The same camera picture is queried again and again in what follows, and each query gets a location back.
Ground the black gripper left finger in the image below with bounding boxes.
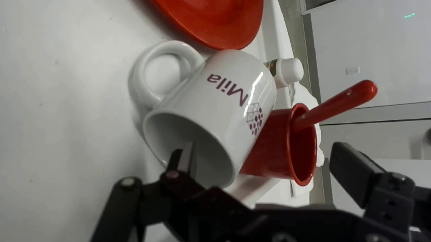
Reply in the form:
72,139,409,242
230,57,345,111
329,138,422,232
91,142,254,242

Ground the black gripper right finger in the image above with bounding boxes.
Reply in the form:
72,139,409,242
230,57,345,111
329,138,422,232
329,142,431,228

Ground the white mug with Mila print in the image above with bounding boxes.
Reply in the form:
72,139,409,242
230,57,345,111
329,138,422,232
127,39,278,190

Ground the red cup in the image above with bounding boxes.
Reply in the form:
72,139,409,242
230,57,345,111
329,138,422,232
240,103,320,189

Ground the red plate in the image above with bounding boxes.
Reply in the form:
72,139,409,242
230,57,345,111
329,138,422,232
150,0,266,52

